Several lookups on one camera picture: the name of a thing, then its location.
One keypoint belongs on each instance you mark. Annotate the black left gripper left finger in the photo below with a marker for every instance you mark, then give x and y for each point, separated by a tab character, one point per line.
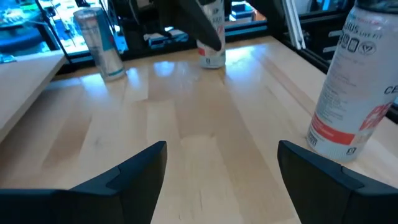
93	205

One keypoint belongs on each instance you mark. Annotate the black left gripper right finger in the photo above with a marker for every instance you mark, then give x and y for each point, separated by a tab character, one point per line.
335	202

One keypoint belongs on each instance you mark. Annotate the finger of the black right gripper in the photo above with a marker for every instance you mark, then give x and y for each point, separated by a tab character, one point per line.
192	21

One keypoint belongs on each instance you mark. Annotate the white Celsius can black lid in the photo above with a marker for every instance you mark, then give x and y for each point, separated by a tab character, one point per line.
214	59

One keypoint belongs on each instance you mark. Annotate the silver teal beverage can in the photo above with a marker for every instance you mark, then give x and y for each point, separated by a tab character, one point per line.
102	53

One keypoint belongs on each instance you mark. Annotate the wooden shelf board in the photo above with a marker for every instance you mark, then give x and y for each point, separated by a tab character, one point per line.
21	87

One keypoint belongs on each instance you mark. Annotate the silver aluminium extrusion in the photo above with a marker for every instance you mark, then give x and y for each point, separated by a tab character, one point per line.
293	25

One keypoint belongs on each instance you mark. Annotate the Celsius Peach Vibe can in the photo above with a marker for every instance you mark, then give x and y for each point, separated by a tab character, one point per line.
348	93

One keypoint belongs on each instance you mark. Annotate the black triangular shelf bracket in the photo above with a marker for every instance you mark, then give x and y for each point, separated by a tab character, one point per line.
52	29

